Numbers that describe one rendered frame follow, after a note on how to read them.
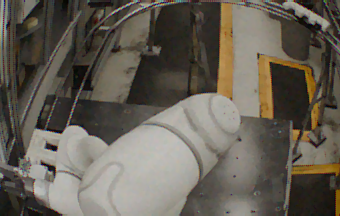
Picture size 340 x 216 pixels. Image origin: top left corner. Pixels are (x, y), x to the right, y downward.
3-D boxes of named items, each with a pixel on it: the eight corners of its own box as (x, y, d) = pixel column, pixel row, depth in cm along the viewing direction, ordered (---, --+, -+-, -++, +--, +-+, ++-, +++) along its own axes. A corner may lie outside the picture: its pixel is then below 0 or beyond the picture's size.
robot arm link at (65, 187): (54, 216, 144) (57, 182, 151) (100, 230, 143) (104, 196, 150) (46, 202, 135) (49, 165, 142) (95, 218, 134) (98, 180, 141)
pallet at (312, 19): (282, 14, 305) (282, 2, 300) (290, 10, 314) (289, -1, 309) (325, 39, 287) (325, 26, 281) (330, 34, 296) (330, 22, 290)
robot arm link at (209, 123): (157, 106, 111) (110, 145, 101) (222, 61, 98) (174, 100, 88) (203, 165, 111) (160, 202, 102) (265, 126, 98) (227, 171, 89)
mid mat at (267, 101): (322, 142, 331) (322, 140, 330) (258, 139, 335) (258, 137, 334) (311, 67, 412) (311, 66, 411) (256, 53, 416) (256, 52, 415)
